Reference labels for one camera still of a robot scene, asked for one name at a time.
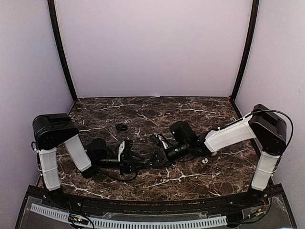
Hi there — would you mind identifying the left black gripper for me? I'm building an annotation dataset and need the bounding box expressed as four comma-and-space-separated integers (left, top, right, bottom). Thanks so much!
96, 151, 146, 176

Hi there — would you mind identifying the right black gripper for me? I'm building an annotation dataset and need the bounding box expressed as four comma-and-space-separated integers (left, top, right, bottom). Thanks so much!
146, 140, 190, 167

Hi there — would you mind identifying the black earbud charging case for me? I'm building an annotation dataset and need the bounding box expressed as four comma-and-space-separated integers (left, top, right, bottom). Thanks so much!
115, 124, 128, 131

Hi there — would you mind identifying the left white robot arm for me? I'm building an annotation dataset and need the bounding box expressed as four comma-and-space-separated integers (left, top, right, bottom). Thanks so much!
32, 113, 145, 208

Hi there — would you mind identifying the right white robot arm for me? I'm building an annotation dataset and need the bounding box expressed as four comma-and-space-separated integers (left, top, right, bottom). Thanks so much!
145, 104, 292, 207

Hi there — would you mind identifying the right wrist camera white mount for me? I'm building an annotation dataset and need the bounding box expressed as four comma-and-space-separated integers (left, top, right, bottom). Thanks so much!
150, 134, 172, 149

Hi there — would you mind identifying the white slotted cable duct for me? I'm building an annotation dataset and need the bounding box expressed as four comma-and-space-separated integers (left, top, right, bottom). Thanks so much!
30, 203, 227, 229

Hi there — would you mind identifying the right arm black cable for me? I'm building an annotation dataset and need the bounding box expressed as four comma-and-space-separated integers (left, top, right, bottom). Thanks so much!
247, 109, 295, 153

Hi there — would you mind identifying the left black frame post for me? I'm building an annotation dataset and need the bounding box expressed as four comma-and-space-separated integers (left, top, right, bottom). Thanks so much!
47, 0, 78, 103

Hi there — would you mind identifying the black frame post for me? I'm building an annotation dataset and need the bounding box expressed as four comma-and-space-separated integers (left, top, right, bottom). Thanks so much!
230, 0, 259, 103
47, 0, 78, 103

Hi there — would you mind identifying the right black frame post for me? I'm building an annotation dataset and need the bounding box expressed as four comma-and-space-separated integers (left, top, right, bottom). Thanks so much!
230, 0, 259, 103

